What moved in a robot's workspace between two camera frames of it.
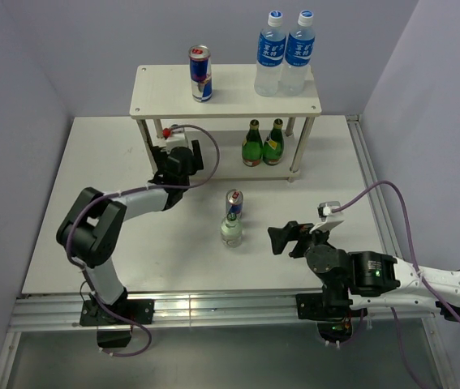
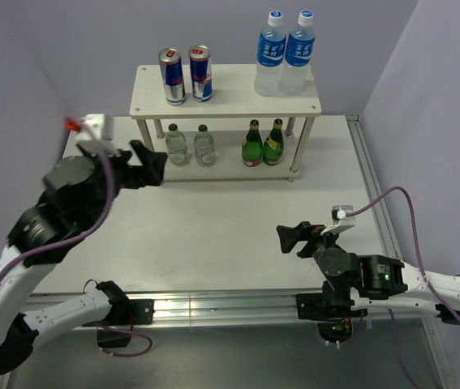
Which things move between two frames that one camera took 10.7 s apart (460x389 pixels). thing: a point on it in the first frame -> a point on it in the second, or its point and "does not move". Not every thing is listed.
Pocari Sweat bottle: [271, 55] does not move
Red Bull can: [234, 202] -> [173, 76]
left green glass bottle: [252, 145] does not move
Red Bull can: [201, 76] does not move
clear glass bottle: [231, 232] -> [204, 147]
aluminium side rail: [377, 202] does not move
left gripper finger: [197, 155] -> [153, 163]
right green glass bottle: [273, 147] does not move
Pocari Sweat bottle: [299, 51] does not move
